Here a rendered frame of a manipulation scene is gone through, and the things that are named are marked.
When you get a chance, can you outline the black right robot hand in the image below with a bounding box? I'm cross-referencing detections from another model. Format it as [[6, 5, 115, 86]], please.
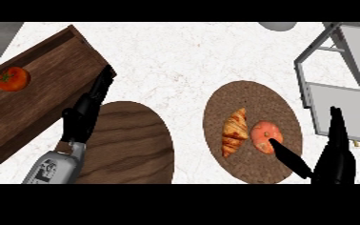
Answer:
[[267, 106, 357, 185]]

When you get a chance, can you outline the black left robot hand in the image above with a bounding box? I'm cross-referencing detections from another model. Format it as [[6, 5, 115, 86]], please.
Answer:
[[59, 64, 115, 145]]

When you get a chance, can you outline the grey metal tiered shelf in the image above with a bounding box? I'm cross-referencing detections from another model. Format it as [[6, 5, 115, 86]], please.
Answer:
[[292, 22, 360, 137]]

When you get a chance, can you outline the golden brown croissant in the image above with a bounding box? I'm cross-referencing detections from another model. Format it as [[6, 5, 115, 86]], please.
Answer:
[[221, 107, 251, 158]]

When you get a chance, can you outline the round brown woven placemat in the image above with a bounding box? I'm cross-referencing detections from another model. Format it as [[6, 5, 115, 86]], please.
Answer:
[[200, 80, 304, 185]]

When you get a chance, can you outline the brown wooden tray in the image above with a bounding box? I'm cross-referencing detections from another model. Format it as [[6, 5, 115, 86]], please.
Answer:
[[0, 24, 118, 165]]

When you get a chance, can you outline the round dark wooden board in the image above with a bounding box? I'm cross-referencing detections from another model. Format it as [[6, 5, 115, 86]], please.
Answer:
[[75, 100, 175, 185]]

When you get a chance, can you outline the orange peach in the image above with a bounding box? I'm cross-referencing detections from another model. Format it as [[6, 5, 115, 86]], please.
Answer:
[[249, 120, 284, 155]]

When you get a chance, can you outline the red tomato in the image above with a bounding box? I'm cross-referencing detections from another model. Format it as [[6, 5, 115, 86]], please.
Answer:
[[0, 66, 32, 92]]

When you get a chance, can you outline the grey flat appliance corner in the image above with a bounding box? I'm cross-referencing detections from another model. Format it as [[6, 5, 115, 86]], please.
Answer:
[[0, 22, 25, 58]]

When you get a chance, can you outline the pale grey round object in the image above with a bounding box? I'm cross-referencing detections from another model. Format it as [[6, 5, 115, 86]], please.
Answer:
[[256, 22, 298, 32]]

